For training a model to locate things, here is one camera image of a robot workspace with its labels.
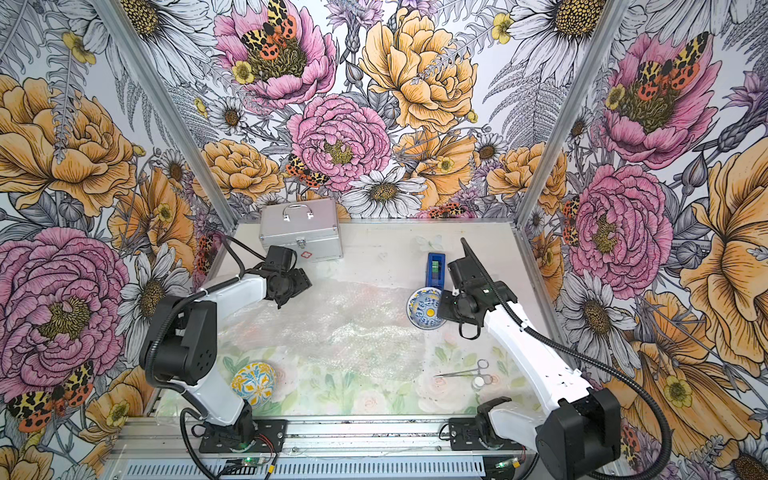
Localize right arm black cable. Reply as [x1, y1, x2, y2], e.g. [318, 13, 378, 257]
[458, 238, 673, 480]

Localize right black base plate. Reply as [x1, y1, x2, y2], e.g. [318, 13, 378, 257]
[448, 416, 502, 451]

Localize upside-down yellow blue bowl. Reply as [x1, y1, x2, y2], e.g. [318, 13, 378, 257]
[230, 362, 276, 409]

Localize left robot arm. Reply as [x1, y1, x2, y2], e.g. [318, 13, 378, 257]
[139, 246, 311, 453]

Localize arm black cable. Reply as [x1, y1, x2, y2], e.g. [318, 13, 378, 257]
[458, 238, 673, 480]
[143, 233, 271, 480]

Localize aluminium front rail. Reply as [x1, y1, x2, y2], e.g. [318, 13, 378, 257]
[107, 415, 619, 458]

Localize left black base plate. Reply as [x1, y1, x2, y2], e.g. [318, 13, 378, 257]
[199, 419, 287, 454]

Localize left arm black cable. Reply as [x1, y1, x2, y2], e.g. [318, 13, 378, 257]
[143, 233, 271, 480]

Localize small white tape roll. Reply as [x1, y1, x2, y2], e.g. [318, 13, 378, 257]
[472, 375, 494, 390]

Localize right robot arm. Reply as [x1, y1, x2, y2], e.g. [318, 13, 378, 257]
[438, 242, 621, 479]

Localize blue yellow patterned bowl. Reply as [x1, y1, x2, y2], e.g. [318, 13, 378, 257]
[406, 287, 446, 330]

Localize silver scissors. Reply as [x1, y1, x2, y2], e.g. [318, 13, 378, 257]
[437, 359, 489, 378]

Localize blue tape dispenser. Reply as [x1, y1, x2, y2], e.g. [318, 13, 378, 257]
[425, 252, 446, 290]

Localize silver aluminium case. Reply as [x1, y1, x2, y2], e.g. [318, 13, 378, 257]
[259, 199, 343, 262]

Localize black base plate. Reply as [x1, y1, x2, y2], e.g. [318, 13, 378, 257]
[448, 416, 502, 451]
[199, 419, 287, 454]

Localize clear bubble wrap sheet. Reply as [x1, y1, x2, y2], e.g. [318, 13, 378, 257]
[219, 279, 426, 377]

